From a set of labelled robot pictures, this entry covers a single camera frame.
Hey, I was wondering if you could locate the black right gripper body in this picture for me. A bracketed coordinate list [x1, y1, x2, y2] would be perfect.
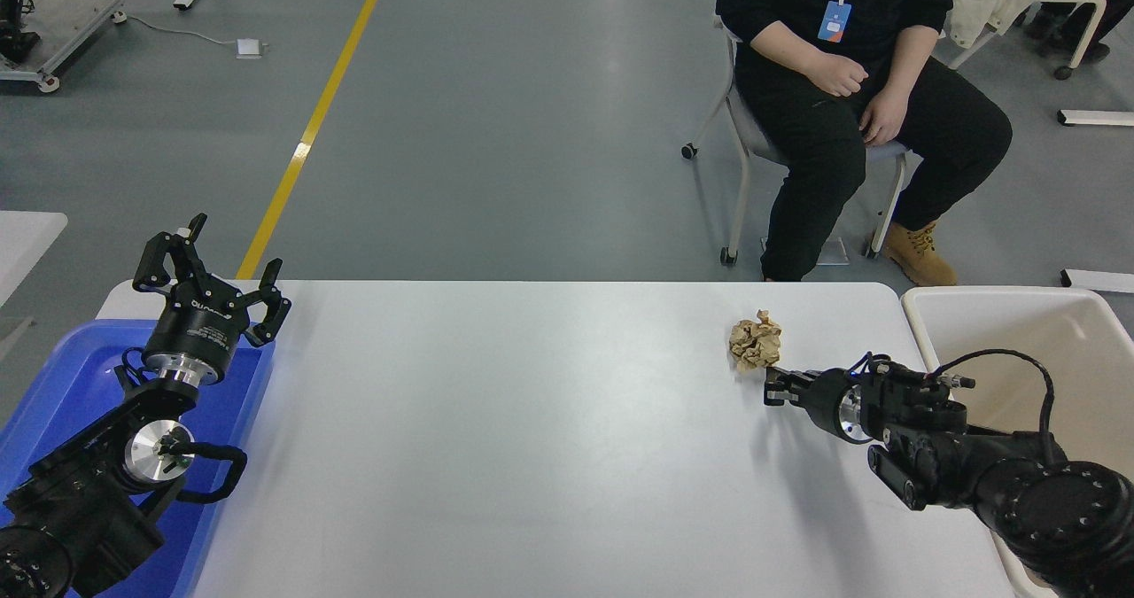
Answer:
[801, 367, 858, 445]

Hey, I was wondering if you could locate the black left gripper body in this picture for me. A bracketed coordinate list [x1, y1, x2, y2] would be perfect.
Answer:
[142, 281, 255, 376]

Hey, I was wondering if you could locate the tan paper ball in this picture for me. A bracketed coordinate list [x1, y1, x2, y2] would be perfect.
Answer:
[728, 309, 785, 374]

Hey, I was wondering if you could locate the person's left hand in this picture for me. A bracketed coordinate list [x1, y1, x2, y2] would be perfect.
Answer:
[858, 92, 912, 149]

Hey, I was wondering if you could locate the person's right hand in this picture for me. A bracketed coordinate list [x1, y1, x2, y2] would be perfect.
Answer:
[810, 50, 871, 98]

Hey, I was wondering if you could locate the white side table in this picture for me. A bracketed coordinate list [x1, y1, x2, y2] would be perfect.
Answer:
[0, 211, 70, 309]

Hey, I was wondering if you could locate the blue plastic tray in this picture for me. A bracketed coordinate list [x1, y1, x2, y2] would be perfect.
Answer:
[0, 317, 276, 598]

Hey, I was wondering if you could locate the person's left tan boot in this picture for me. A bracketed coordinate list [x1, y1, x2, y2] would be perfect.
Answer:
[882, 219, 959, 288]

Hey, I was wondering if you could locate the large pale plastic bin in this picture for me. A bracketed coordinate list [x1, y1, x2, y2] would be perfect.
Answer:
[901, 286, 1134, 598]

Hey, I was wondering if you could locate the person in black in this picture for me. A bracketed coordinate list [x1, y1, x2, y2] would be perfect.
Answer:
[716, 0, 1014, 288]

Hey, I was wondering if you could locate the grey wheeled chair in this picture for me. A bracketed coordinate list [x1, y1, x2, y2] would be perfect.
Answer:
[680, 15, 914, 268]

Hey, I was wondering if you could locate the grey wheeled platform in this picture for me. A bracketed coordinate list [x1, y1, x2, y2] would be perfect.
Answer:
[0, 0, 128, 96]

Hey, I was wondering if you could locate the white floor bar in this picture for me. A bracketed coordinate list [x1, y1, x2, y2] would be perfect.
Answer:
[1060, 268, 1134, 296]
[1057, 109, 1134, 128]

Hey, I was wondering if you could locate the blue id badge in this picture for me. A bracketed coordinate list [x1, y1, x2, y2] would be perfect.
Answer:
[817, 0, 854, 45]

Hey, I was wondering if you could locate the person with dark shoes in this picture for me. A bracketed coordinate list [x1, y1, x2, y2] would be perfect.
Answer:
[1028, 0, 1134, 66]

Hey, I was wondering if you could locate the white floor cable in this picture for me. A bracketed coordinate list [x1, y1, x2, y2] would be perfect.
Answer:
[124, 15, 240, 49]

